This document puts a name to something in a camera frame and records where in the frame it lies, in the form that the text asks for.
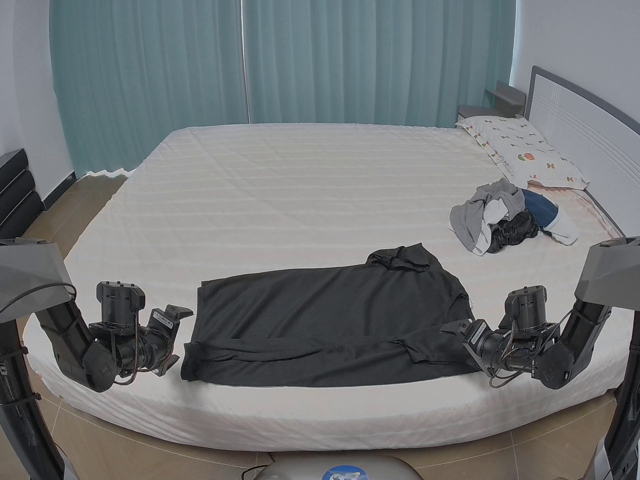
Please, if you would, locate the grey bedside table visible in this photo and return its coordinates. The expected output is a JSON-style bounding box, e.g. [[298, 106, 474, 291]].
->
[[457, 80, 527, 119]]

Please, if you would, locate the bed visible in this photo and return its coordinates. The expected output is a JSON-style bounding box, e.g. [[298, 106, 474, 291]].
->
[[22, 65, 640, 454]]

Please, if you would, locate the pile of clothes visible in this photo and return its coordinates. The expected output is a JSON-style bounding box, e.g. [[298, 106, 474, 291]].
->
[[449, 178, 581, 256]]

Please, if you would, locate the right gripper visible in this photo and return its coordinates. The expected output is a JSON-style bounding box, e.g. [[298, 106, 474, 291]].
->
[[439, 319, 518, 376]]

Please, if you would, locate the blue-green curtain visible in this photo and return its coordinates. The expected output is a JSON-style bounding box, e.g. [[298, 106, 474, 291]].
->
[[241, 0, 518, 129], [50, 0, 250, 179]]

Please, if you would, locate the black chest of drawers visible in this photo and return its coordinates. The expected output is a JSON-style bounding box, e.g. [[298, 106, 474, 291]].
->
[[0, 149, 43, 241]]

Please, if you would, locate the white printed pillow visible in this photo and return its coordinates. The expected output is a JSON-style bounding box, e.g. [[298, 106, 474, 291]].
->
[[455, 114, 590, 191]]

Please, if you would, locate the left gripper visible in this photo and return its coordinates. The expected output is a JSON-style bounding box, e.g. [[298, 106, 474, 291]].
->
[[122, 307, 195, 375]]

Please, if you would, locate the black T-shirt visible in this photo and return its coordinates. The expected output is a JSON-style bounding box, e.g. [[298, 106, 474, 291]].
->
[[180, 242, 477, 388]]

